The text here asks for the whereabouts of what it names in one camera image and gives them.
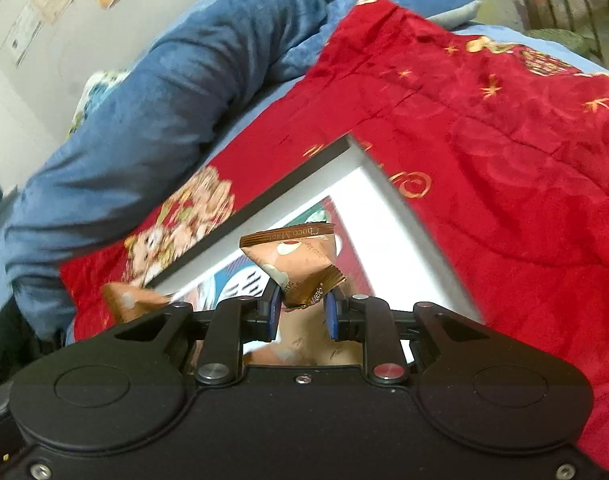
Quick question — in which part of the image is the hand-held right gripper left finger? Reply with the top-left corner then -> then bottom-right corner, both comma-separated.
113,280 -> 285,386

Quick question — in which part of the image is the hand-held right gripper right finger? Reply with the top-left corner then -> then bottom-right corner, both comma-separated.
323,290 -> 490,386

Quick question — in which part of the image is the black shallow box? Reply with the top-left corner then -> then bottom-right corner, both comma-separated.
134,132 -> 486,367

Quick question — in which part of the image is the blue duvet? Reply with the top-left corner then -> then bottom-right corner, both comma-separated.
3,0 -> 481,342

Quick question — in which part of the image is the red printed blanket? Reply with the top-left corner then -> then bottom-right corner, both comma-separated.
58,0 -> 609,471

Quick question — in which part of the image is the dark cloth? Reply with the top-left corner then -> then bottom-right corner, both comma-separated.
0,295 -> 68,392

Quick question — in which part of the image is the cartoon print pillow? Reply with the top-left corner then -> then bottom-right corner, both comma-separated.
66,68 -> 131,137

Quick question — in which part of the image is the striped seat cushion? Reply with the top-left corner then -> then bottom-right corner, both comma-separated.
527,27 -> 598,54

